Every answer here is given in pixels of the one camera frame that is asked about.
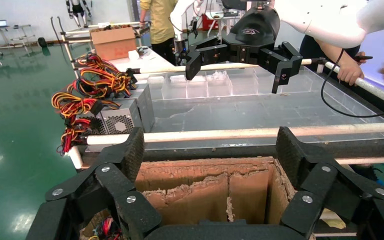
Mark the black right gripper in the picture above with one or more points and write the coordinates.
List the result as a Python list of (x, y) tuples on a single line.
[(255, 30)]

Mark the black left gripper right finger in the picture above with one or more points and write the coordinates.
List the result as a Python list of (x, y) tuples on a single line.
[(311, 202)]

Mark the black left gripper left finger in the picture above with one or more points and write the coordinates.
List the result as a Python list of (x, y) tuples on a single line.
[(125, 205)]

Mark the bare operator forearm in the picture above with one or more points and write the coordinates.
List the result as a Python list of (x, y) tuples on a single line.
[(331, 53)]

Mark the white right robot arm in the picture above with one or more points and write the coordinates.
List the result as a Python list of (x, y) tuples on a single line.
[(328, 23)]

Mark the red box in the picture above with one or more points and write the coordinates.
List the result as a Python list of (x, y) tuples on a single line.
[(208, 24)]

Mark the clear acrylic compartment tray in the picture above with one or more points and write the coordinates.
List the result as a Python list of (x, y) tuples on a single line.
[(245, 112)]

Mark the person in dark clothes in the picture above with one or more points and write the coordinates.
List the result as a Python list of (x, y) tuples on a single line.
[(311, 49)]

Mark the short white pipe leg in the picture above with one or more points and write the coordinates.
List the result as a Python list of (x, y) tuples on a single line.
[(76, 159)]

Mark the worn cardboard divider box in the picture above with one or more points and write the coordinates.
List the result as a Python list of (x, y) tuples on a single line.
[(195, 205)]

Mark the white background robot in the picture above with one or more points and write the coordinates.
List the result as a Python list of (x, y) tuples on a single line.
[(182, 13)]

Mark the person in yellow shirt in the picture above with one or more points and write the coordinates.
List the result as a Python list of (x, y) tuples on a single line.
[(160, 23)]

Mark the small white box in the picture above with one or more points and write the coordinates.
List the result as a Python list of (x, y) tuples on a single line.
[(133, 55)]

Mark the black pen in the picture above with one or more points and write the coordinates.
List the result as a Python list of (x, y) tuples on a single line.
[(364, 58)]

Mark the closed brown cardboard carton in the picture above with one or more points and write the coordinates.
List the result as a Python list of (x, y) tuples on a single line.
[(114, 43)]

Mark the humanoid robot figure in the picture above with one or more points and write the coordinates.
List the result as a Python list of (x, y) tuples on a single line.
[(78, 10)]

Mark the black wheel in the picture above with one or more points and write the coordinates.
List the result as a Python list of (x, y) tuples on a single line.
[(42, 42)]

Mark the metal desk rack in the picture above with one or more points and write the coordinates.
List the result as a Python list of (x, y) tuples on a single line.
[(13, 33)]

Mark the open laptop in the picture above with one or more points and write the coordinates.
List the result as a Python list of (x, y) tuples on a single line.
[(1, 23)]

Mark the thin white pipe rail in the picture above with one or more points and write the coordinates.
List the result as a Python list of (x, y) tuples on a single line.
[(371, 160)]

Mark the long white pipe rail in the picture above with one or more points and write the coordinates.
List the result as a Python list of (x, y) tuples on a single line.
[(165, 69), (212, 134), (371, 87)]

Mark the black table frame bar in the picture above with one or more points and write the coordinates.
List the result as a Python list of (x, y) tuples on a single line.
[(212, 153)]

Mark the metal pipe frame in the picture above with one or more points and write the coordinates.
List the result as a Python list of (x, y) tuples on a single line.
[(66, 36)]

